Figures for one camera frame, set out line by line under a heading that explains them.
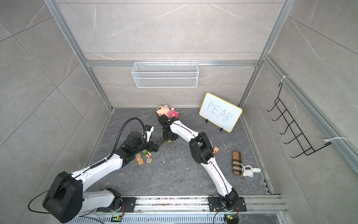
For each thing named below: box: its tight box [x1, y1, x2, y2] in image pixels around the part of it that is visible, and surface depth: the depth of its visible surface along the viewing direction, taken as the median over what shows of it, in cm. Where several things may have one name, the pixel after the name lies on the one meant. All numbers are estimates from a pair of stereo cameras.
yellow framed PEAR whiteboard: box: [198, 92, 243, 133], surface depth 103 cm
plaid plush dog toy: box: [232, 150, 262, 180], surface depth 85 cm
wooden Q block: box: [137, 158, 145, 165], surface depth 90 cm
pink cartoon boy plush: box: [156, 104, 180, 119], surface depth 111 cm
